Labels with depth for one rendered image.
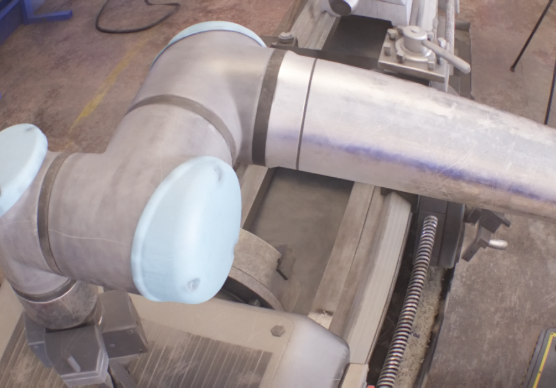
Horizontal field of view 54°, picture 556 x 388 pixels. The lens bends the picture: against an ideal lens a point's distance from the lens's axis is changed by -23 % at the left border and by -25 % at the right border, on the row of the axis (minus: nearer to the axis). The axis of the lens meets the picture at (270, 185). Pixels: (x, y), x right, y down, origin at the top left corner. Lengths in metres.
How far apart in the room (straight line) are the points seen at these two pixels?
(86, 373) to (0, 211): 0.17
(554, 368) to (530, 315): 0.54
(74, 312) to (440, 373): 1.82
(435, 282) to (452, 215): 0.33
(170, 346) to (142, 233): 0.37
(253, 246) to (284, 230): 0.65
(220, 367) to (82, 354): 0.23
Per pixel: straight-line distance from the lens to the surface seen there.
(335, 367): 0.77
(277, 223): 1.67
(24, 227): 0.44
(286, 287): 1.04
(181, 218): 0.38
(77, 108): 3.53
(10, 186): 0.43
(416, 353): 1.79
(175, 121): 0.44
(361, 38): 2.30
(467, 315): 2.38
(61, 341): 0.55
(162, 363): 0.74
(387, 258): 1.44
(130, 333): 0.58
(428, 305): 1.88
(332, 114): 0.47
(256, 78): 0.48
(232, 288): 0.99
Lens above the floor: 1.96
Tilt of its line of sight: 45 degrees down
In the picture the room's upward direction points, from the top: 7 degrees counter-clockwise
